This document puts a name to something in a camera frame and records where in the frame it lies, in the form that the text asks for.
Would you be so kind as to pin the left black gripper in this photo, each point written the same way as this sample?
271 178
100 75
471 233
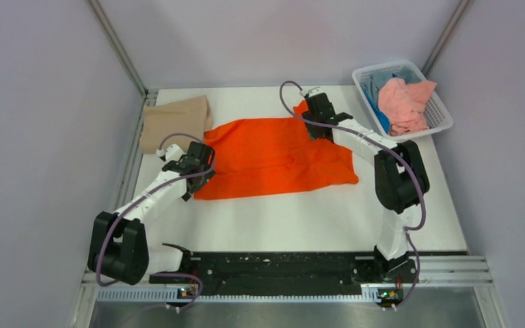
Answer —
207 176

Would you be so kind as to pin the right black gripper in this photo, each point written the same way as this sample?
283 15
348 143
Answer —
312 131

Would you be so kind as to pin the orange t shirt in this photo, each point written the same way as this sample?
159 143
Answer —
270 156

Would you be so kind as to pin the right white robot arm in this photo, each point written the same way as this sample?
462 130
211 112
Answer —
399 174

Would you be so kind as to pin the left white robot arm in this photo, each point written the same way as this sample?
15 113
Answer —
119 247

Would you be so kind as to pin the folded beige t shirt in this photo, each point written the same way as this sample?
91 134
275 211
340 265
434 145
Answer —
191 116

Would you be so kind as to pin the grey blue t shirt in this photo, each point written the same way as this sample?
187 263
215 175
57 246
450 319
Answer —
376 80

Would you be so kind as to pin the white plastic laundry basket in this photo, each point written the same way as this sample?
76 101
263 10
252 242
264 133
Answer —
436 113

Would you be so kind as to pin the pink t shirt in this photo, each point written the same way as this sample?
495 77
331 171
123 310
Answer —
404 105

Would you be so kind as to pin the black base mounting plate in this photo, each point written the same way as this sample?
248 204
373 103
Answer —
274 274

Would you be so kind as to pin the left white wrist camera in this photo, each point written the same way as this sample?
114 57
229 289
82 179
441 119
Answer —
171 153

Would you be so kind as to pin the aluminium frame rail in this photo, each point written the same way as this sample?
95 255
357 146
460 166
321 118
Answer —
85 303

